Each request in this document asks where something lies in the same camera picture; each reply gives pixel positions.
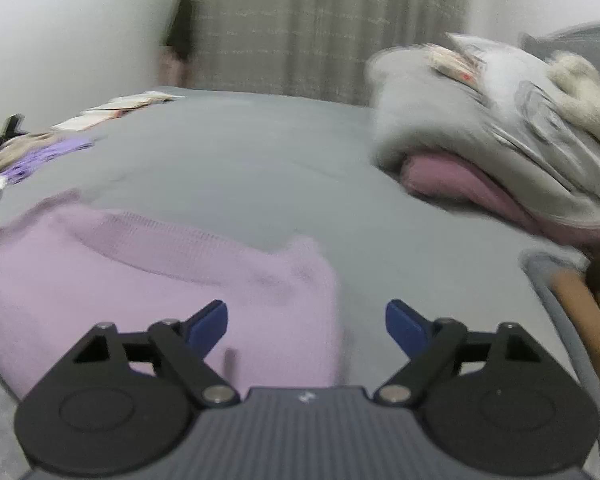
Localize beige garment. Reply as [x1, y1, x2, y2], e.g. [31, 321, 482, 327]
[0, 131, 61, 173]

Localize white and orange folded cloth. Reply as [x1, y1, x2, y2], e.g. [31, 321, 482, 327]
[52, 91, 183, 132]

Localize person's leg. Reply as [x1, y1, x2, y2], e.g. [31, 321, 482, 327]
[550, 267, 600, 396]

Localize purple garment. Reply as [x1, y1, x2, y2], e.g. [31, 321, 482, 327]
[2, 137, 96, 186]

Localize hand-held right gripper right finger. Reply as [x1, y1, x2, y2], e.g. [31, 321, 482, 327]
[375, 300, 546, 405]

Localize black hanging cloth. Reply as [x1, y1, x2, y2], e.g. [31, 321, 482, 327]
[161, 0, 201, 63]

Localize grey bed sheet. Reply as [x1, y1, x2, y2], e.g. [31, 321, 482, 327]
[0, 85, 596, 480]

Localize black device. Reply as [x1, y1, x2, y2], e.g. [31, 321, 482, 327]
[0, 115, 26, 138]

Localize pink hanging cloth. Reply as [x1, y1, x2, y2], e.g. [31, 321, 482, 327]
[157, 47, 191, 86]

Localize pink blanket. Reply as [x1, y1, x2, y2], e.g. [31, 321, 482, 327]
[400, 152, 600, 246]

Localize grey headboard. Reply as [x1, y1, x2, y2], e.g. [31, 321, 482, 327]
[520, 20, 600, 68]

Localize grey cloth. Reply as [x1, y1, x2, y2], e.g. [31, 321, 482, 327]
[522, 252, 600, 480]

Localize grey quilt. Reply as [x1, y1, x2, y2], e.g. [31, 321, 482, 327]
[367, 45, 600, 233]

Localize printed pillow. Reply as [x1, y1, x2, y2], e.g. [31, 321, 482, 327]
[427, 32, 591, 161]

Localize lilac knitted sweater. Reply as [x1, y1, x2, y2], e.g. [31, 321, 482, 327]
[0, 189, 343, 401]

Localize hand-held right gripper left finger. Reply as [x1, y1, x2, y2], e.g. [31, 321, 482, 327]
[70, 300, 240, 407]

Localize white plush toy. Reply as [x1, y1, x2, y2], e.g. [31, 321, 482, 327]
[547, 52, 600, 156]

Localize grey starry curtain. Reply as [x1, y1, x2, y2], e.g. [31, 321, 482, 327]
[187, 0, 471, 106]

